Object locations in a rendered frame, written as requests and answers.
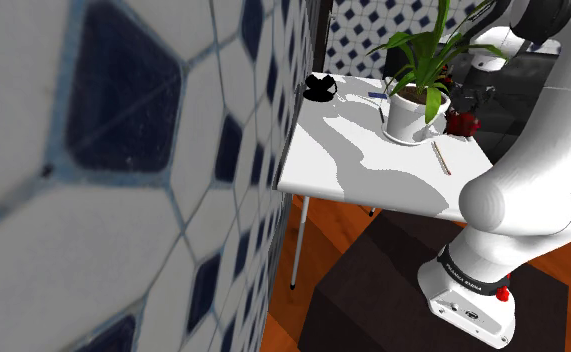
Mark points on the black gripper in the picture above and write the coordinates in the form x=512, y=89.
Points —
x=474, y=95

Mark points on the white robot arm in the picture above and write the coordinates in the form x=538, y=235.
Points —
x=524, y=195

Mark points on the red rounded object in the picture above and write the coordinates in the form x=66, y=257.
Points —
x=461, y=124

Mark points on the green plant in white pot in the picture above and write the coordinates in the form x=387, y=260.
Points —
x=407, y=117

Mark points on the brown pencil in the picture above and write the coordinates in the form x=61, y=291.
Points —
x=441, y=158

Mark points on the dark pen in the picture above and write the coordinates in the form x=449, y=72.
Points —
x=381, y=115

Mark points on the small blue flat object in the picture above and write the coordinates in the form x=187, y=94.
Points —
x=377, y=95

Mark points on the white table with thin legs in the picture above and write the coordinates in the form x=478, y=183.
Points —
x=343, y=161

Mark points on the black rounded object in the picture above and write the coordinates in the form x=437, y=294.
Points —
x=320, y=89

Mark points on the dark brown robot stand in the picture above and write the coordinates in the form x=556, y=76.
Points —
x=363, y=302

